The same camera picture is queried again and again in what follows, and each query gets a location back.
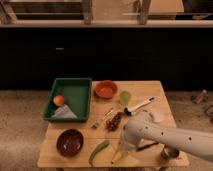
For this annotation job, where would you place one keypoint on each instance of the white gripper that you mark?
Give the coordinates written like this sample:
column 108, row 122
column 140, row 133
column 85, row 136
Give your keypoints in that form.
column 129, row 144

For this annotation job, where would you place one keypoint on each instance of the yellow banana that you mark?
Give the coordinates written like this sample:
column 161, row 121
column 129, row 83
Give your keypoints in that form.
column 118, row 156

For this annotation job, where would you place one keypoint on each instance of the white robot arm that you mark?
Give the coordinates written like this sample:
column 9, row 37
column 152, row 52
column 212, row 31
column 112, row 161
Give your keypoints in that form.
column 140, row 127

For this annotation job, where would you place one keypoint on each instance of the red orange bowl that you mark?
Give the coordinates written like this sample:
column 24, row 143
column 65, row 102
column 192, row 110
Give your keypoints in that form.
column 105, row 89

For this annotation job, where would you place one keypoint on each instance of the dark maroon bowl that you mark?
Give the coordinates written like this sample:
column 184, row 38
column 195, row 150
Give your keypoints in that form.
column 70, row 142

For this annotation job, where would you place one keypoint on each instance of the bunch of dark grapes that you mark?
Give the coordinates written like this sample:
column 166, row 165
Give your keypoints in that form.
column 113, row 124

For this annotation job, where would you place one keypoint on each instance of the green chili pepper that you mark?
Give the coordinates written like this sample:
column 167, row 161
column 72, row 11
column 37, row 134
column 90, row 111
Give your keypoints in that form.
column 98, row 149

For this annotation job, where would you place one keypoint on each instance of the wooden table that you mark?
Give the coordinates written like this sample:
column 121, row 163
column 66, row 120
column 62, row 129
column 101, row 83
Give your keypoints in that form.
column 140, row 90

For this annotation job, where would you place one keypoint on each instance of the white paper cup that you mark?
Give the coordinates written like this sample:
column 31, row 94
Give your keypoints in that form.
column 156, row 115

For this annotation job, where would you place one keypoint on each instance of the metal fork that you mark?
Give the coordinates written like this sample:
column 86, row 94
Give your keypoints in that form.
column 98, row 122

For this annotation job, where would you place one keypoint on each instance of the metal cup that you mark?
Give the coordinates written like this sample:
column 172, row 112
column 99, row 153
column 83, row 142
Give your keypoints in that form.
column 169, row 153

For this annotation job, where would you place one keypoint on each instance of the grey folded cloth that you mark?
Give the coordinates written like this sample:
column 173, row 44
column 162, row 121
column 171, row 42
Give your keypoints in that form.
column 64, row 112

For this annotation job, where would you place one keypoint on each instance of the green plastic bin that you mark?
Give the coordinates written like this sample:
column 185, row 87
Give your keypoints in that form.
column 77, row 94

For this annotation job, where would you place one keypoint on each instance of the red apple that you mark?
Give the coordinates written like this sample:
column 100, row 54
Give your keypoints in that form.
column 59, row 100

